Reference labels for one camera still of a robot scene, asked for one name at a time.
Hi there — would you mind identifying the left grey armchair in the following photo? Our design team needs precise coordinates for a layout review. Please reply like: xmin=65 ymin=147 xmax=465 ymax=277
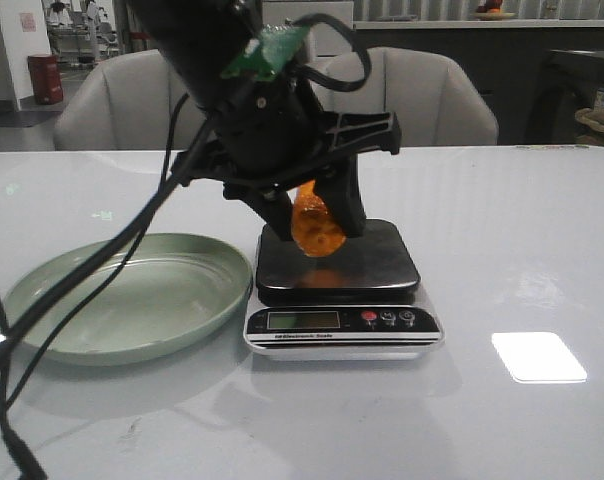
xmin=53 ymin=49 xmax=186 ymax=151

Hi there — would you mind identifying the black silver kitchen scale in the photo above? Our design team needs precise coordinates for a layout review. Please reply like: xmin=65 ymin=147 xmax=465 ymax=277
xmin=243 ymin=219 xmax=445 ymax=361

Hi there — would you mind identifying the white drawer cabinet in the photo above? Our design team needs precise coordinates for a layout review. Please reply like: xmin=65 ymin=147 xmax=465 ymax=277
xmin=261 ymin=0 xmax=355 ymax=61

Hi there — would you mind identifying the green circuit board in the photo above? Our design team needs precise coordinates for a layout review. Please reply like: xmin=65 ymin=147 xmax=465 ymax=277
xmin=220 ymin=25 xmax=310 ymax=82

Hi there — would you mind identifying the orange corn cob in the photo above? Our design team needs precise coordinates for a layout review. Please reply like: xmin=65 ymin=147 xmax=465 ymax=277
xmin=291 ymin=181 xmax=346 ymax=258

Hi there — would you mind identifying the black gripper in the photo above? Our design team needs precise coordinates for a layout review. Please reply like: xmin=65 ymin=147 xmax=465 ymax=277
xmin=170 ymin=63 xmax=401 ymax=241

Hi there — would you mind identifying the grey armchair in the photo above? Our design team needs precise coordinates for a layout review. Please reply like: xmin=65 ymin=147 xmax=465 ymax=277
xmin=313 ymin=47 xmax=499 ymax=147
xmin=53 ymin=49 xmax=186 ymax=151

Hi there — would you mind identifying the pink wall notice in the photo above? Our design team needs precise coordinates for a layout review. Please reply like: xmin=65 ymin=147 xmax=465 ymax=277
xmin=19 ymin=12 xmax=37 ymax=33

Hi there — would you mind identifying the dark counter with white top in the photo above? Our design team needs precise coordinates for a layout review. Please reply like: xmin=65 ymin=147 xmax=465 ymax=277
xmin=356 ymin=20 xmax=604 ymax=145

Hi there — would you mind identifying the dark side table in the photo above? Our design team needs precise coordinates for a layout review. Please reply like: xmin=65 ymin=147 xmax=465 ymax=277
xmin=524 ymin=50 xmax=604 ymax=144

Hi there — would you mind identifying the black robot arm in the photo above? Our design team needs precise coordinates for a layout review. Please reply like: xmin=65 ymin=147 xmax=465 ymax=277
xmin=131 ymin=1 xmax=401 ymax=241

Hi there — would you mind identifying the right grey armchair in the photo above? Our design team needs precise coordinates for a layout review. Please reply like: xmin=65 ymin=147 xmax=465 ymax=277
xmin=313 ymin=47 xmax=499 ymax=147

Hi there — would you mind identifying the fruit bowl on counter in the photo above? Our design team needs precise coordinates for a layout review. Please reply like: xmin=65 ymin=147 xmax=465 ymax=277
xmin=473 ymin=0 xmax=516 ymax=21

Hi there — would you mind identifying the light green plate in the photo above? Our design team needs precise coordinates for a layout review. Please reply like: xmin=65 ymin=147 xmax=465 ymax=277
xmin=23 ymin=233 xmax=252 ymax=366

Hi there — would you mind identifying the black cable bundle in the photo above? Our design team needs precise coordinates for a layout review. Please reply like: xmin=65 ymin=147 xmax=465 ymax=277
xmin=0 ymin=12 xmax=373 ymax=480

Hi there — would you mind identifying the red trash bin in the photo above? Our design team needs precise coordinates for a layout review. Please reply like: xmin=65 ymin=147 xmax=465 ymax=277
xmin=27 ymin=54 xmax=64 ymax=105

